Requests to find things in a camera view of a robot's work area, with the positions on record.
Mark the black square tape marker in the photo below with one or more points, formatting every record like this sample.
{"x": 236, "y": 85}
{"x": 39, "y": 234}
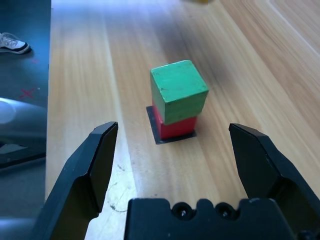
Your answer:
{"x": 152, "y": 125}

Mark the green wooden block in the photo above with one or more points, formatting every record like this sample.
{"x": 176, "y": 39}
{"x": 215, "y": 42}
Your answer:
{"x": 180, "y": 90}

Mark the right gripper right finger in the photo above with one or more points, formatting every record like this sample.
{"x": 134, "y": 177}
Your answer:
{"x": 272, "y": 170}

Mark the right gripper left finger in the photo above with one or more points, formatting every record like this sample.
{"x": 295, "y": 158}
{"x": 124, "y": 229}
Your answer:
{"x": 82, "y": 180}

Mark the yellow wooden block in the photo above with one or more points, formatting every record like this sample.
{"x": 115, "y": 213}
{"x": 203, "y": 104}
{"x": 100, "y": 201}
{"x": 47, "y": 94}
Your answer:
{"x": 197, "y": 1}

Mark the white sneaker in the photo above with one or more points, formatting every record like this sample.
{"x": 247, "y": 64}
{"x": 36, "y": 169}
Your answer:
{"x": 12, "y": 45}

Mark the red wooden block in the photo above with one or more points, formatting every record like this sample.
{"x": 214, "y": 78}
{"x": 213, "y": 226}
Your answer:
{"x": 178, "y": 130}

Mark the red tape cross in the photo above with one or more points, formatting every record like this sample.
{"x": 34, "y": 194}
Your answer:
{"x": 27, "y": 93}

